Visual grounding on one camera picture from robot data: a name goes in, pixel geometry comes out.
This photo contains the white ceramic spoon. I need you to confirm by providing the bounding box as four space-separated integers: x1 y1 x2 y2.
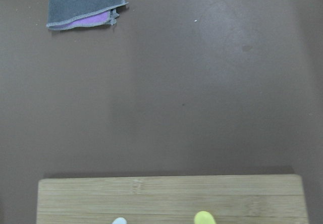
112 217 127 224

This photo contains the wooden cutting board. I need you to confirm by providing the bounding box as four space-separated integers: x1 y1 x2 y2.
36 174 308 223

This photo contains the yellow plastic spoon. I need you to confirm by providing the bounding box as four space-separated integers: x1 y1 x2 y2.
194 211 216 224

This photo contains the grey folded cloth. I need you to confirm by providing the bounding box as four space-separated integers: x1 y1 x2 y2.
46 0 127 31

